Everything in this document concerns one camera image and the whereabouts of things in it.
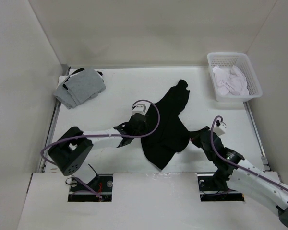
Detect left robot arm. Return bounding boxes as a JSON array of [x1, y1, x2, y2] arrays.
[[48, 113, 148, 191]]

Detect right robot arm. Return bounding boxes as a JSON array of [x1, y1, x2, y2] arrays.
[[189, 126, 288, 228]]

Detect white tank top in basket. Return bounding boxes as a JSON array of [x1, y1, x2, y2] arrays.
[[212, 65, 250, 96]]

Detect folded grey tank top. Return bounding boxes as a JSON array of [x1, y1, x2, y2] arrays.
[[53, 68, 106, 109]]

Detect white plastic basket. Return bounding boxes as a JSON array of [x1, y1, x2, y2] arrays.
[[207, 52, 263, 102]]

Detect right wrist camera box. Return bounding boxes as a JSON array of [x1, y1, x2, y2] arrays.
[[213, 120, 227, 136]]

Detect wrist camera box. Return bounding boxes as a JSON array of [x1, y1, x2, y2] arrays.
[[213, 120, 227, 136], [132, 103, 147, 115]]

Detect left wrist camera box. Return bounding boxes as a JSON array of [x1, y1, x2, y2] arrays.
[[132, 103, 147, 115]]

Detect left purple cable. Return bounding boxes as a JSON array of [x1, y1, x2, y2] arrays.
[[40, 100, 161, 199]]

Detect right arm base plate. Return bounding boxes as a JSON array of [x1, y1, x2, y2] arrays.
[[197, 173, 245, 202]]

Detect right aluminium rail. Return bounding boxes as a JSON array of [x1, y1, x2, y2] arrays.
[[243, 102, 271, 172]]

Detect aluminium rail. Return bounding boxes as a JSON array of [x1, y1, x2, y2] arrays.
[[36, 64, 70, 173], [243, 102, 271, 172]]

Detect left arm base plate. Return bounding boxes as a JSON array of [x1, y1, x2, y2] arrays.
[[65, 174, 113, 202]]

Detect left aluminium rail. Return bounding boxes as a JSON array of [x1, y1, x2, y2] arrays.
[[36, 64, 70, 173]]

